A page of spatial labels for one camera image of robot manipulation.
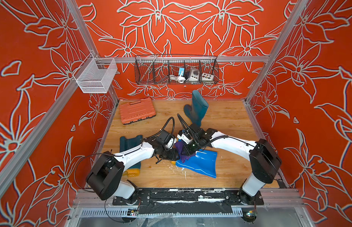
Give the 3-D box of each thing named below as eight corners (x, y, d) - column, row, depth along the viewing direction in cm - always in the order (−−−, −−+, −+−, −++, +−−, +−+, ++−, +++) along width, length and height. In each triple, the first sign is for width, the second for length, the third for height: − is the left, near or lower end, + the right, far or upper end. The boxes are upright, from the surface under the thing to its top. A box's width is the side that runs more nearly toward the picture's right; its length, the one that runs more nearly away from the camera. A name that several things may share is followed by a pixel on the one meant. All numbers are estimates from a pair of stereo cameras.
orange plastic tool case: (123, 125, 105) (121, 121, 101) (121, 105, 119) (119, 101, 115) (156, 117, 110) (155, 113, 106) (151, 98, 124) (150, 94, 120)
